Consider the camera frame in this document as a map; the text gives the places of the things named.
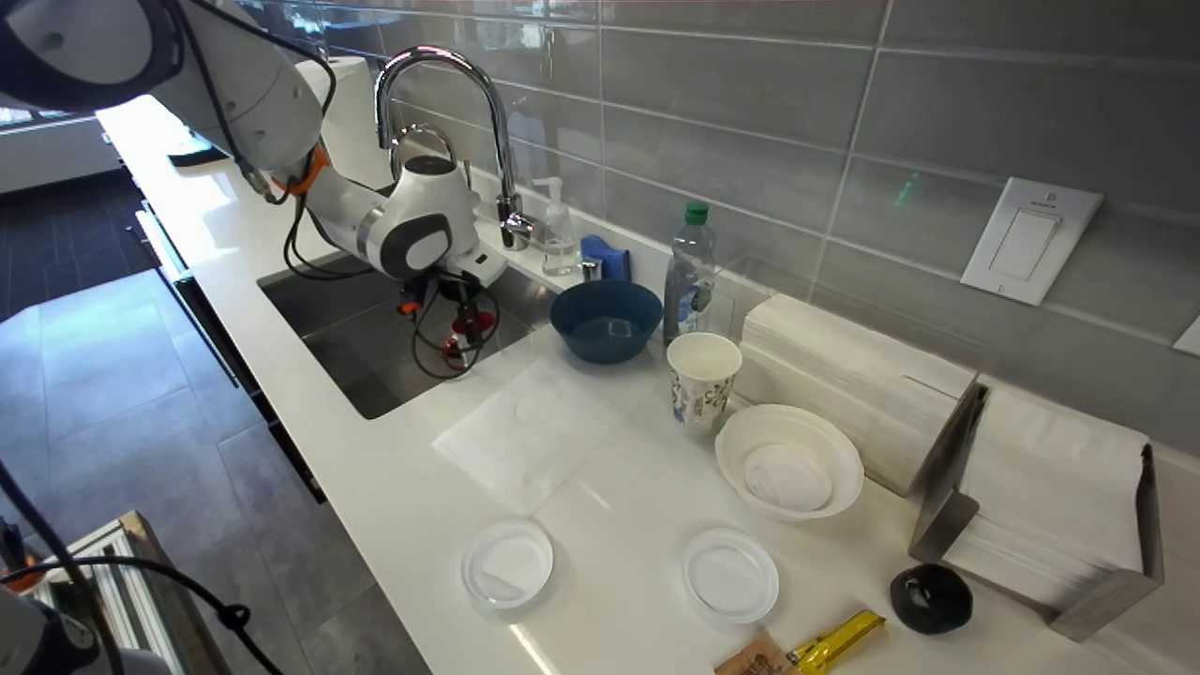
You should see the plastic bottle with green cap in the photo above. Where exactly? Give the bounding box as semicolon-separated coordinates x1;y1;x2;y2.
661;200;725;350

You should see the white round lid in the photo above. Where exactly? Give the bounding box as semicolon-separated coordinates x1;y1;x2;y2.
456;515;559;616
670;521;784;631

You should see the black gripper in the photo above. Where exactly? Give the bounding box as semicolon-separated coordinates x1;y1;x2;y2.
417;265;496;350

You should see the flat white napkin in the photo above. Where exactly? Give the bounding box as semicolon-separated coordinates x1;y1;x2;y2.
426;351;636;519

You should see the black coffee machine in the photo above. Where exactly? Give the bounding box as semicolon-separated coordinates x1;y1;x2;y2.
166;144;231;168

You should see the patterned white mug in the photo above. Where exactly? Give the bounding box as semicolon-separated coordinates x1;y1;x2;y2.
664;331;747;443

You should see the dark wooden cabinet front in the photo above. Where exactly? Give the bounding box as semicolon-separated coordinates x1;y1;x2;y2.
127;200;330;505

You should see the grey camera body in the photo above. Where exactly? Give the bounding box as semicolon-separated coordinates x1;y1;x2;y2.
0;585;105;675

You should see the black floor cable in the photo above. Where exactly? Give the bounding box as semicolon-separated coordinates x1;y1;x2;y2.
0;556;286;675

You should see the folded white paper towel stack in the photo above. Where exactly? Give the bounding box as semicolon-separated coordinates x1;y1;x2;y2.
736;293;980;499

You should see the small black round dish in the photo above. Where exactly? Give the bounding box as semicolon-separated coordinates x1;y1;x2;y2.
884;559;974;638

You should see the wooden frame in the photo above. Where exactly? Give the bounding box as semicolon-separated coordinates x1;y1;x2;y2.
21;505;236;675

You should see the clear soap dispenser bottle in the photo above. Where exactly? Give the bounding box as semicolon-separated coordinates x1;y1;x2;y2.
530;171;584;280

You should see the brown packet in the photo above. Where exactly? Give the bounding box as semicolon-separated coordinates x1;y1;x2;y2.
711;628;794;675

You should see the white wall switch plate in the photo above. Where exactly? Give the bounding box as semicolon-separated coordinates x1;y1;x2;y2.
956;171;1105;309

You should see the blue bowl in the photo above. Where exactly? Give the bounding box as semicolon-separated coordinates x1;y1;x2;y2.
546;279;664;368

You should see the tall chrome gooseneck faucet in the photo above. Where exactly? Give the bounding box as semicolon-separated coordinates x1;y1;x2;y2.
372;44;541;256

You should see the white bowl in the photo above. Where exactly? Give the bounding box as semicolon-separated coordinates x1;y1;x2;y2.
711;400;866;526

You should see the blue sponge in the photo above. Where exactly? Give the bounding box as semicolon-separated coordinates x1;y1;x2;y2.
576;233;632;288

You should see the stainless steel sink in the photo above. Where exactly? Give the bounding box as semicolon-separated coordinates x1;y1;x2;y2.
256;218;559;425

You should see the white napkin stack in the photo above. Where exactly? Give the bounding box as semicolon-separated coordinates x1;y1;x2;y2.
941;370;1155;613

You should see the grey metal napkin holder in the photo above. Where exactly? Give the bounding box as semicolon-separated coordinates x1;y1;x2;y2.
906;370;1170;645

